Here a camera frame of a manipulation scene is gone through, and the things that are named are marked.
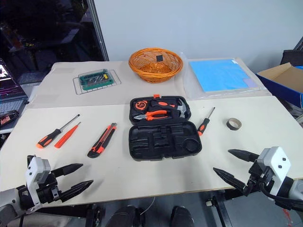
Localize orange black tape measure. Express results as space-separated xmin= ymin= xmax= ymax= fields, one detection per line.
xmin=133 ymin=100 xmax=149 ymax=112

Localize clear plastic bag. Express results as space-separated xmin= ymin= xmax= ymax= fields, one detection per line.
xmin=179 ymin=53 xmax=273 ymax=100

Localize small black orange screwdriver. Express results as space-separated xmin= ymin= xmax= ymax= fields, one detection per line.
xmin=197 ymin=106 xmax=215 ymax=136

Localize orange handled pliers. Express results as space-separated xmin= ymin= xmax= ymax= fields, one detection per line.
xmin=134 ymin=110 xmax=169 ymax=122

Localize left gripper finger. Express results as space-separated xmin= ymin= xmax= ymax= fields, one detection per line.
xmin=57 ymin=179 xmax=94 ymax=203
xmin=50 ymin=163 xmax=84 ymax=178

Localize blue cardboard box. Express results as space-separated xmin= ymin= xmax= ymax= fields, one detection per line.
xmin=256 ymin=62 xmax=303 ymax=108

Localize grey window frame post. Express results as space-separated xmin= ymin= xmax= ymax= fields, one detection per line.
xmin=86 ymin=0 xmax=110 ymax=62

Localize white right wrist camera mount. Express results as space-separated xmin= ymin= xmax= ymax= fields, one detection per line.
xmin=257 ymin=146 xmax=291 ymax=197

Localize black orange tool handle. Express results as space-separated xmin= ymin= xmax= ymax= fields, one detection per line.
xmin=151 ymin=99 xmax=170 ymax=110

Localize dark tape roll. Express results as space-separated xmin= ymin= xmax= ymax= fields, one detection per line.
xmin=224 ymin=117 xmax=242 ymax=131

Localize black orange device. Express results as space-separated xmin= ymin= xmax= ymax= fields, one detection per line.
xmin=0 ymin=110 xmax=20 ymax=126

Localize blue sheet pack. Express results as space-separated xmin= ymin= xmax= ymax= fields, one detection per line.
xmin=189 ymin=58 xmax=258 ymax=93

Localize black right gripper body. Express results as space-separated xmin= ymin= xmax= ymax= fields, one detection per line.
xmin=243 ymin=161 xmax=273 ymax=196

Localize green screwdriver bit case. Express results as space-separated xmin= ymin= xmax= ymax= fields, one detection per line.
xmin=79 ymin=69 xmax=112 ymax=92

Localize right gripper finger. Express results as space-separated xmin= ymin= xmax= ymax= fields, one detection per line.
xmin=213 ymin=167 xmax=249 ymax=195
xmin=227 ymin=148 xmax=260 ymax=163

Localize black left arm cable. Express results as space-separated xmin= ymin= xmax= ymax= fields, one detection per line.
xmin=18 ymin=209 xmax=26 ymax=227

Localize black chair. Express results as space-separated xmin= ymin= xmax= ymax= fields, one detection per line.
xmin=279 ymin=49 xmax=303 ymax=68

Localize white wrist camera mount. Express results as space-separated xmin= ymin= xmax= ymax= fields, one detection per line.
xmin=257 ymin=146 xmax=291 ymax=197
xmin=25 ymin=157 xmax=52 ymax=209

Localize dark rounded shape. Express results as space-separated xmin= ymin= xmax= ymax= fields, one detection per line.
xmin=106 ymin=205 xmax=143 ymax=227
xmin=170 ymin=205 xmax=195 ymax=227

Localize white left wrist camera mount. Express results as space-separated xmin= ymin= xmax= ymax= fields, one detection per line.
xmin=25 ymin=157 xmax=52 ymax=209

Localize open laptop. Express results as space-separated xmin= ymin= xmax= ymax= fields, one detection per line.
xmin=0 ymin=58 xmax=29 ymax=119

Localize thin white cable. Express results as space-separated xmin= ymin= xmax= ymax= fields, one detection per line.
xmin=139 ymin=196 xmax=156 ymax=216

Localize large black orange screwdriver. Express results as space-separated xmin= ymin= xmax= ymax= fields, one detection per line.
xmin=36 ymin=114 xmax=80 ymax=149

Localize orange black utility knife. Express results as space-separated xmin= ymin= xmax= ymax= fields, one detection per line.
xmin=87 ymin=122 xmax=117 ymax=158

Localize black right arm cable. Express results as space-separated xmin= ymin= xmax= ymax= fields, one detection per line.
xmin=259 ymin=182 xmax=303 ymax=211

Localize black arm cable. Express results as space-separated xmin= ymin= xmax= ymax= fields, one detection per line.
xmin=259 ymin=182 xmax=303 ymax=211
xmin=18 ymin=209 xmax=26 ymax=227

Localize slim orange tester screwdriver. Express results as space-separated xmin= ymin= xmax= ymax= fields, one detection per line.
xmin=54 ymin=122 xmax=82 ymax=149

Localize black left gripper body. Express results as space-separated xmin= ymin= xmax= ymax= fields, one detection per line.
xmin=35 ymin=172 xmax=63 ymax=204

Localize black tool case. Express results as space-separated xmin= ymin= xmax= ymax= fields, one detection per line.
xmin=127 ymin=94 xmax=203 ymax=162

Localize steel claw hammer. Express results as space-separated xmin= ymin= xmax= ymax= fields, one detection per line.
xmin=165 ymin=98 xmax=190 ymax=118

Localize orange wicker basket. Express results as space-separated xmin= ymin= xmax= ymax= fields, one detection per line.
xmin=128 ymin=47 xmax=184 ymax=84

